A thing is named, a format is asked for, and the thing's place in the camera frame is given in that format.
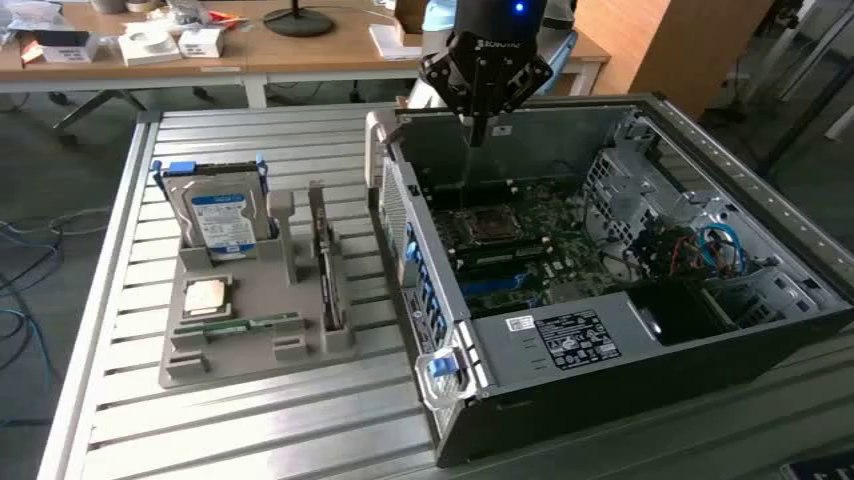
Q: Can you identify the hard disk blue caddy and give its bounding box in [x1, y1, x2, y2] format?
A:
[151, 159, 272, 261]

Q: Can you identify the dark keyboard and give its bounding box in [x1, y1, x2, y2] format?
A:
[779, 462, 854, 480]

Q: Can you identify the black fan shroud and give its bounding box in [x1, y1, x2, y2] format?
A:
[626, 279, 739, 347]

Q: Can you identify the blue data wire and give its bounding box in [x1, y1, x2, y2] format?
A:
[692, 223, 750, 277]

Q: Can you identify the green RAM stick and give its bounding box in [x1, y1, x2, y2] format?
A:
[173, 312, 300, 335]

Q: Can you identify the green motherboard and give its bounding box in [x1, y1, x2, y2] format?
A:
[425, 179, 632, 319]

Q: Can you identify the black white cardboard box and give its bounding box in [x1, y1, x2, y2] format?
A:
[32, 29, 101, 64]

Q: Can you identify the grey printed parts rack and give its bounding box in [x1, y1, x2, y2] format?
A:
[157, 187, 361, 389]

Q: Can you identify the white paper booklet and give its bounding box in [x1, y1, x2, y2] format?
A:
[368, 23, 423, 61]

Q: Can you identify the black graphics card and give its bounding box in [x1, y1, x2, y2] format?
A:
[307, 180, 349, 334]

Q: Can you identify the red orange wire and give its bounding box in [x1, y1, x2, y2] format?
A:
[672, 237, 712, 274]

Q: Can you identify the silver disk bay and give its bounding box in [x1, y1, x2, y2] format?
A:
[699, 267, 826, 329]

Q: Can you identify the silver CPU chip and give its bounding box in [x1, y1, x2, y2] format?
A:
[183, 279, 233, 317]

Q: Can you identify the CPU socket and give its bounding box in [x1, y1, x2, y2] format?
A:
[451, 207, 528, 247]

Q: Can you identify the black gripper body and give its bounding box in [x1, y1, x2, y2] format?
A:
[447, 0, 545, 116]

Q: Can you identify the wooden desk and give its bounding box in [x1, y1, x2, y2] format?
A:
[0, 0, 249, 146]
[243, 0, 612, 109]

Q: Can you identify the black open PC case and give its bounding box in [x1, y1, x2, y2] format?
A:
[364, 92, 854, 469]

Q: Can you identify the blue expansion slot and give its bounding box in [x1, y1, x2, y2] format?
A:
[461, 273, 536, 297]

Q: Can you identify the blue floor cable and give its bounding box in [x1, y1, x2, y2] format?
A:
[0, 219, 65, 426]

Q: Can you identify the grey power supply unit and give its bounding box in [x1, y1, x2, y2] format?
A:
[465, 292, 662, 390]

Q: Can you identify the white labelled box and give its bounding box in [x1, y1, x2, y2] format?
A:
[177, 27, 227, 59]

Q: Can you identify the white floor cable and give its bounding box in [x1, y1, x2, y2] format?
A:
[0, 207, 112, 236]

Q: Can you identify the black round lamp base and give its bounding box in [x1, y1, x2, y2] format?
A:
[263, 0, 335, 39]

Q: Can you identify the brown cardboard box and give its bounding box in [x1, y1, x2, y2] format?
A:
[392, 0, 428, 35]

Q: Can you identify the white box with tape roll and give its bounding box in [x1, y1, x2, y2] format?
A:
[117, 22, 183, 67]

